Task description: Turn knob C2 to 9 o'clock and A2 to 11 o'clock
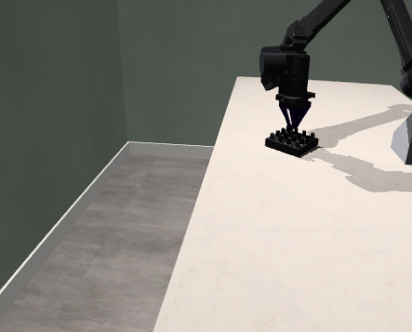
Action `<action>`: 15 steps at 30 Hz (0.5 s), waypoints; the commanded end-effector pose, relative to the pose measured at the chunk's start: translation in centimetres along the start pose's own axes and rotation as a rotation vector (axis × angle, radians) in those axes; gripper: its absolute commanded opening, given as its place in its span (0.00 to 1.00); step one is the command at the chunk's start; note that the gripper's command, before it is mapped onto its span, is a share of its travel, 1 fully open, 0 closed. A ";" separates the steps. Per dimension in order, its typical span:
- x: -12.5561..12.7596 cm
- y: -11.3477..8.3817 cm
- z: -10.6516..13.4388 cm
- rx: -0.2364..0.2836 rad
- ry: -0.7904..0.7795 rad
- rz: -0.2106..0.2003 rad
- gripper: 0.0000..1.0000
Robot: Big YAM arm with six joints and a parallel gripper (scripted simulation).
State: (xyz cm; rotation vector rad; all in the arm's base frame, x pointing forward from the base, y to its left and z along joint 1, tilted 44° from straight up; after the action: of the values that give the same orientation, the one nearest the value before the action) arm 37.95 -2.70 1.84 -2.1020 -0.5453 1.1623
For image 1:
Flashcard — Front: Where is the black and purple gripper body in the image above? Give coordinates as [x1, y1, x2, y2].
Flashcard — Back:
[275, 73, 315, 109]

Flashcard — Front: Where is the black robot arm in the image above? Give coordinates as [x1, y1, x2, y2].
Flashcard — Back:
[259, 0, 412, 98]

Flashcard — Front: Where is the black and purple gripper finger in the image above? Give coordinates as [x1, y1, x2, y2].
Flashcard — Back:
[279, 103, 303, 130]
[289, 105, 312, 128]

